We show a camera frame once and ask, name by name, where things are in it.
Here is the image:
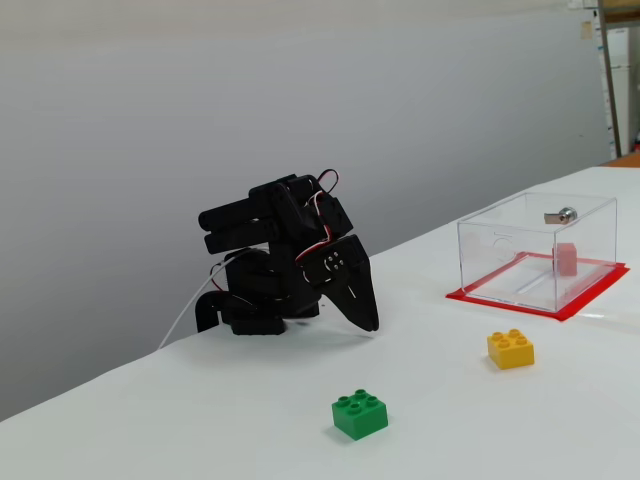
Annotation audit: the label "green lego brick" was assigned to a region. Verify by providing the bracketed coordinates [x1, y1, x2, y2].
[331, 389, 390, 442]

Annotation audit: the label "red lego brick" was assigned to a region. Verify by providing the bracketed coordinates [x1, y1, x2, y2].
[551, 242, 579, 278]

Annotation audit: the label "transparent plastic box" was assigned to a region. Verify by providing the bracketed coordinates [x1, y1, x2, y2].
[457, 192, 619, 315]

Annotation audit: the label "metal box lock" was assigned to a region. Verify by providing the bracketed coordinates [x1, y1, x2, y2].
[543, 206, 579, 227]

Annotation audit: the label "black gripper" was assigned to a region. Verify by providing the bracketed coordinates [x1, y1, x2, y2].
[301, 233, 381, 333]

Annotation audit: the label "yellow lego brick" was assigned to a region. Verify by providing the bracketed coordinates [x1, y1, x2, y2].
[487, 329, 536, 372]

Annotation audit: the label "wooden shelf board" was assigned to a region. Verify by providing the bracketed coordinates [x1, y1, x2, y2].
[602, 3, 640, 24]

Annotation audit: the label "white refrigerator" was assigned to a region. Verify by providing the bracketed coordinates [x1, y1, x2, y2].
[606, 27, 632, 156]

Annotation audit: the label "brown wooden table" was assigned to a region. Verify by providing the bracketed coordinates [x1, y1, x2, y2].
[599, 152, 640, 170]

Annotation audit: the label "red tape frame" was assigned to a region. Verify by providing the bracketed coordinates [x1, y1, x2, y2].
[445, 252, 631, 324]

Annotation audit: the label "red white black servo cable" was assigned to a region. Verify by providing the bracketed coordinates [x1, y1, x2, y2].
[294, 169, 342, 265]

